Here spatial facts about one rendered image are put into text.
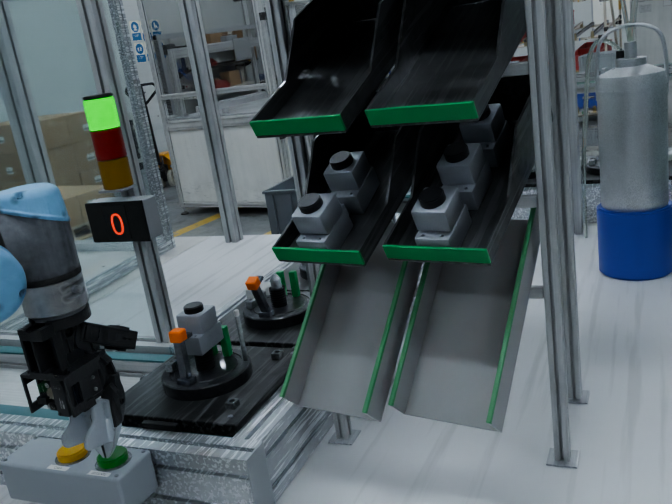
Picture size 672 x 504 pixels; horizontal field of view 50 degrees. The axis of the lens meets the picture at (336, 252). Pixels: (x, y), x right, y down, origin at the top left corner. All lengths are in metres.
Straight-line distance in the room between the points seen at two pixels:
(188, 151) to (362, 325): 6.02
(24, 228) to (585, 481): 0.75
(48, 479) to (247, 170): 5.57
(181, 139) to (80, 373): 6.10
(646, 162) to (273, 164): 4.95
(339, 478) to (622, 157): 0.91
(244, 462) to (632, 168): 1.02
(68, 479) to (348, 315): 0.43
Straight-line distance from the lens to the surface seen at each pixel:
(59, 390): 0.92
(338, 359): 0.98
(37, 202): 0.88
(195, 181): 6.98
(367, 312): 0.99
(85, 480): 1.04
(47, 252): 0.88
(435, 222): 0.82
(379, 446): 1.12
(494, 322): 0.93
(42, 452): 1.12
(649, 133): 1.61
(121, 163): 1.27
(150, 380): 1.22
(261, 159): 6.39
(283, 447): 1.05
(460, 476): 1.04
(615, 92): 1.59
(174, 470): 1.04
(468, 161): 0.87
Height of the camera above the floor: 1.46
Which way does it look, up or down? 17 degrees down
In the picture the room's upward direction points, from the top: 9 degrees counter-clockwise
